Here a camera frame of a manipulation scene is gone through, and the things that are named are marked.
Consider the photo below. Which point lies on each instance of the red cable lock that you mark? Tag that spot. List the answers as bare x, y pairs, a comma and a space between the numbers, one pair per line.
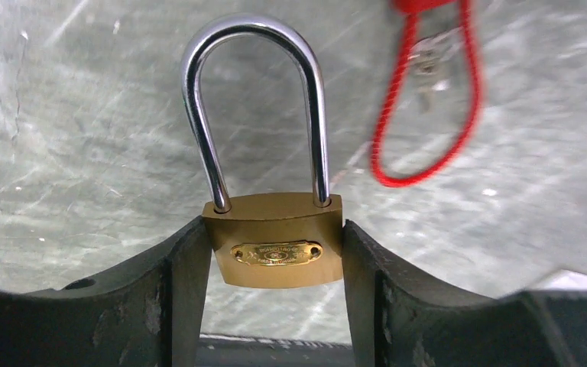
464, 40

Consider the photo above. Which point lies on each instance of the brass padlock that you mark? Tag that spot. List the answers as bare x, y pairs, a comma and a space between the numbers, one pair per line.
267, 240

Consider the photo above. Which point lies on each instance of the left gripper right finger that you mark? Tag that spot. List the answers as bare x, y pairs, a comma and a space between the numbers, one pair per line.
400, 315

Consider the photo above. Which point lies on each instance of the white card package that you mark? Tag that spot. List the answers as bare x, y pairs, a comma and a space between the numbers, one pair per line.
561, 280

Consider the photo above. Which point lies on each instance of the small silver key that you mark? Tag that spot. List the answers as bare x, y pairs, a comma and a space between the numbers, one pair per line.
427, 56

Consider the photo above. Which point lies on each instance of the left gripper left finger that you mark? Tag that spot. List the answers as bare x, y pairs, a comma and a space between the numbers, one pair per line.
145, 311

